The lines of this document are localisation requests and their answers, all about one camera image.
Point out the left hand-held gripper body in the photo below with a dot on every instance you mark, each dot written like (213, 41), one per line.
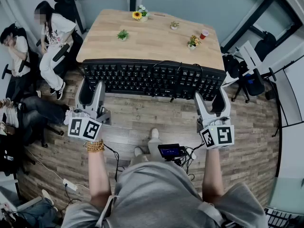
(85, 127)

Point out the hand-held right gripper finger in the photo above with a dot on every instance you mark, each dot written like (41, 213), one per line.
(202, 103)
(222, 101)

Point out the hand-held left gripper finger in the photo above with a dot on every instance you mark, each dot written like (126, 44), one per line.
(99, 94)
(82, 96)

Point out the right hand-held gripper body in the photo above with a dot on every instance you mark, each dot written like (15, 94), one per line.
(218, 135)

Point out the black keyboard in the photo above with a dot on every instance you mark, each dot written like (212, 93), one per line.
(142, 78)

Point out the person's left forearm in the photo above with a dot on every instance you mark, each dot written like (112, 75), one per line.
(98, 174)

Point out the person's right forearm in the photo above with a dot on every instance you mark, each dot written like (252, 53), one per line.
(212, 172)

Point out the wooden desk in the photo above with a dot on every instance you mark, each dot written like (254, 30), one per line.
(154, 45)

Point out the white power adapter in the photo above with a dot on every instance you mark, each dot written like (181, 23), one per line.
(191, 153)

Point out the black office chair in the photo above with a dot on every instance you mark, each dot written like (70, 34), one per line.
(28, 63)
(67, 49)
(251, 82)

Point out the small black monitor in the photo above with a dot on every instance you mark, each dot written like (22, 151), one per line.
(169, 151)

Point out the white power strip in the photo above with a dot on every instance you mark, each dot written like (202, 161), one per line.
(70, 184)

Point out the person's left leg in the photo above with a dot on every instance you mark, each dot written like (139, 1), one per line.
(139, 157)

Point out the person's leg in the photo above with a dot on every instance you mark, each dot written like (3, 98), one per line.
(139, 157)
(154, 144)

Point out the person's right leg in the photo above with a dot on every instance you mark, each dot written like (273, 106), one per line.
(154, 144)

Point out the orange flower potted plant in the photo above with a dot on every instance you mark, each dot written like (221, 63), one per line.
(193, 41)

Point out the green leafy potted plant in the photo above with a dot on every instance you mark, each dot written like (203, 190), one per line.
(123, 35)

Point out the red cup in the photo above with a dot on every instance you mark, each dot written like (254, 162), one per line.
(204, 34)

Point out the small pink-pot plant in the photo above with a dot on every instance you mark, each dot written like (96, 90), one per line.
(174, 25)

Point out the person's grey shirt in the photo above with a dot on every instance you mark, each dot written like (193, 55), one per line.
(161, 198)

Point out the sunflower potted plant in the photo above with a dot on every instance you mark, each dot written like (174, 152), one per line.
(140, 14)

